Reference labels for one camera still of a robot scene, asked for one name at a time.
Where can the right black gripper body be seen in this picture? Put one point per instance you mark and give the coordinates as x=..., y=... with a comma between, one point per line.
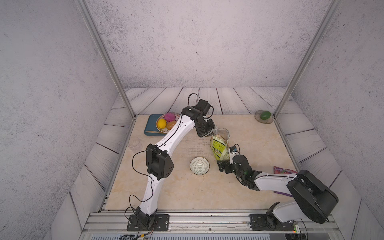
x=229, y=168

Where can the pink fruit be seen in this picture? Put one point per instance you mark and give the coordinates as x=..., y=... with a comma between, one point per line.
x=169, y=117

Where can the teal tray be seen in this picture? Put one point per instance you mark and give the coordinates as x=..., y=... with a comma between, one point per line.
x=152, y=124

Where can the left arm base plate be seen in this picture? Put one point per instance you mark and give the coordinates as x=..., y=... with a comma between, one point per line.
x=156, y=223

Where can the yellow lemon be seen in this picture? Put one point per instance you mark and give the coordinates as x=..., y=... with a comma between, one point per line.
x=161, y=124

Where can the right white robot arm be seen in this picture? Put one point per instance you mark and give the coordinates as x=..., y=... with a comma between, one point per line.
x=311, y=198

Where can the clear glass cup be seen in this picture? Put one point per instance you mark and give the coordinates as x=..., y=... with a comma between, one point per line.
x=135, y=144

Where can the patterned fruit plate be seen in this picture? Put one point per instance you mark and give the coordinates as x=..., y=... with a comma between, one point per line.
x=165, y=130

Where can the metal frame post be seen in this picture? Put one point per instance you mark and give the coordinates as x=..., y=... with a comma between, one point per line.
x=327, y=19
x=87, y=16

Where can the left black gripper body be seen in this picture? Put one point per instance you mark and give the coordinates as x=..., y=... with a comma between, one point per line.
x=205, y=128

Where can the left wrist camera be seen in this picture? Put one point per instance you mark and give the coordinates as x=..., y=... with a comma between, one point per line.
x=204, y=107

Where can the aluminium front rail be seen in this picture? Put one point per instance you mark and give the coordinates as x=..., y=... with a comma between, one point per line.
x=205, y=225

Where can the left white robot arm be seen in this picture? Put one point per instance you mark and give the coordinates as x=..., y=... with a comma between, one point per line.
x=158, y=157

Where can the green oats bag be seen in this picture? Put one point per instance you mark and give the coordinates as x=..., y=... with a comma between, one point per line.
x=220, y=144

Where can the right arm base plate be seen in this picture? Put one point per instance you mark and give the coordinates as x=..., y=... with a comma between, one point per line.
x=264, y=222

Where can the wooden spoon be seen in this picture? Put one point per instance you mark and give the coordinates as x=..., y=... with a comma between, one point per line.
x=153, y=133

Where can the purple candy bag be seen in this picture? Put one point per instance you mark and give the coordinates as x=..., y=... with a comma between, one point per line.
x=278, y=170

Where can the white patterned breakfast bowl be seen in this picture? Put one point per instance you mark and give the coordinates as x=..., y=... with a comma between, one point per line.
x=199, y=166

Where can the right metal frame post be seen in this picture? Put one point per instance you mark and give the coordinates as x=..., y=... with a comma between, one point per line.
x=327, y=19

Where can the left metal frame post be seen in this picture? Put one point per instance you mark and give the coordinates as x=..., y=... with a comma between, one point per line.
x=87, y=16

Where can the brown fruit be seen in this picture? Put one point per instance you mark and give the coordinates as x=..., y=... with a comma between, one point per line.
x=170, y=125

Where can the green avocado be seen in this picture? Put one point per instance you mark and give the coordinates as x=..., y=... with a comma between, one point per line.
x=266, y=115

